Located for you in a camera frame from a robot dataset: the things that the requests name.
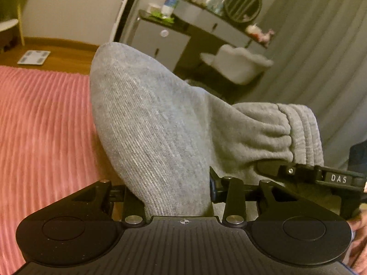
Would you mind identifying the grey sweatpants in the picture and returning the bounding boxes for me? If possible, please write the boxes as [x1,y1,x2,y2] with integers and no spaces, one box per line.
[90,42,324,216]

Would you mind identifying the person's right hand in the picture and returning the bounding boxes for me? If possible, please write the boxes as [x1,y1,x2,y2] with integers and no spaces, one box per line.
[348,210,367,275]

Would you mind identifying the pink ribbed bedspread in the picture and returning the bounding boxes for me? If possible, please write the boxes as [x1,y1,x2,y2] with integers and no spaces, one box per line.
[0,64,127,275]

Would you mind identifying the grey curtain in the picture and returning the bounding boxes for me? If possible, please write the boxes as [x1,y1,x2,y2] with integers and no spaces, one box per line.
[239,0,366,168]

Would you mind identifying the grey fluffy vanity chair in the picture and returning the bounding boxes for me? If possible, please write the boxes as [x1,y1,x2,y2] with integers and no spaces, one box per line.
[200,44,274,85]

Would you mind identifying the white bathroom scale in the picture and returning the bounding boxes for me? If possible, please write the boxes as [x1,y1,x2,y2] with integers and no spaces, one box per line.
[17,50,51,66]

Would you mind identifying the pink toy on desk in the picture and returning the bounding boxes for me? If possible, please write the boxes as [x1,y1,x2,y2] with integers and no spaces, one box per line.
[245,24,275,47]

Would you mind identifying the grey drawer cabinet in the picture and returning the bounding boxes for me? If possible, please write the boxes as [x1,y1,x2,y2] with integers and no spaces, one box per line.
[128,10,191,71]

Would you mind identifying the round slatted mirror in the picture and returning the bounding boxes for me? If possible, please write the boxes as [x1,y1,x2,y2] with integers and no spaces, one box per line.
[223,0,262,24]

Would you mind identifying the white tub on cabinet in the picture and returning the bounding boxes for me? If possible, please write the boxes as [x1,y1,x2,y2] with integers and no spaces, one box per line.
[161,0,178,18]

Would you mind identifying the grey vanity desk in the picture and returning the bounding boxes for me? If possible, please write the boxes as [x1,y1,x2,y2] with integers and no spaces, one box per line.
[172,0,272,70]

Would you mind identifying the yellow leg side table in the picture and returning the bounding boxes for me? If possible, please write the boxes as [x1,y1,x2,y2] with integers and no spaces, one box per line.
[1,0,27,46]

